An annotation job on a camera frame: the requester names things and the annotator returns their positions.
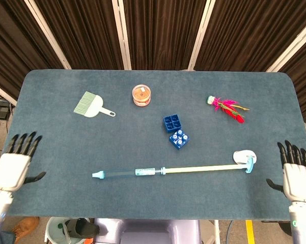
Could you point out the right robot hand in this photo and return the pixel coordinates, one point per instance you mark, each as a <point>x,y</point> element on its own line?
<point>299,183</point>

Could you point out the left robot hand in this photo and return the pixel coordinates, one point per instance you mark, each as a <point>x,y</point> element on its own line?
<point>11,172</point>

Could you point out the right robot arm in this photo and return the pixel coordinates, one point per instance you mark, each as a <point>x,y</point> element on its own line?
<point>301,223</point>

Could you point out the lavender robot base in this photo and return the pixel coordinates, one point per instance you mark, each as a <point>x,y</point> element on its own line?
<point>155,231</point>

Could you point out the brown leather shoe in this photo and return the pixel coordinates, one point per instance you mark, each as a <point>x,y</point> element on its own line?
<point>26,227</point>

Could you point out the blue felt table cover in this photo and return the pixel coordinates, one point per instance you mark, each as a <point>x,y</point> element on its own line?
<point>66,152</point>

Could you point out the white computer mouse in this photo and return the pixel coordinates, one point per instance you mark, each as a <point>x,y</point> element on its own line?
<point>240,155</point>

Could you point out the blue jeans leg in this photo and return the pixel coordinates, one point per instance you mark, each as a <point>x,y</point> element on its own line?
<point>7,239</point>

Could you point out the white bucket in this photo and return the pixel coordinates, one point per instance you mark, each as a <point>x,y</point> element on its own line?
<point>53,228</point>

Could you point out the black object in bucket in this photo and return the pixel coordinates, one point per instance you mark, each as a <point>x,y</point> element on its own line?
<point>82,228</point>

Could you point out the white table leg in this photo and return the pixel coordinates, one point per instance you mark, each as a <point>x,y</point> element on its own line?
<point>217,232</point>

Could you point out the pink feather shuttlecock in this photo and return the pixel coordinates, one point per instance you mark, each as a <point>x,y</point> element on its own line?
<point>229,109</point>

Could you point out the pale green mini dustpan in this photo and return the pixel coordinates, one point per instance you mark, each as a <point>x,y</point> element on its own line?
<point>94,106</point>

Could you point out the brown curtain partition panel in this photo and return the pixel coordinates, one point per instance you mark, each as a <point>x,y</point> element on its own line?
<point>163,33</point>
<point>79,33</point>
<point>305,76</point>
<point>244,33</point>
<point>15,38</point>

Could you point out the studded blue building block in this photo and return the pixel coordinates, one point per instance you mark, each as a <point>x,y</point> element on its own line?
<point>179,139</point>

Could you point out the hollow blue building block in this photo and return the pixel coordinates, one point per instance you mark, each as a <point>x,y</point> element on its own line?
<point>172,123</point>

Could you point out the clear jar with orange contents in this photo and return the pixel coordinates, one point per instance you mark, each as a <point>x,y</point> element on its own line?
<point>141,96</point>

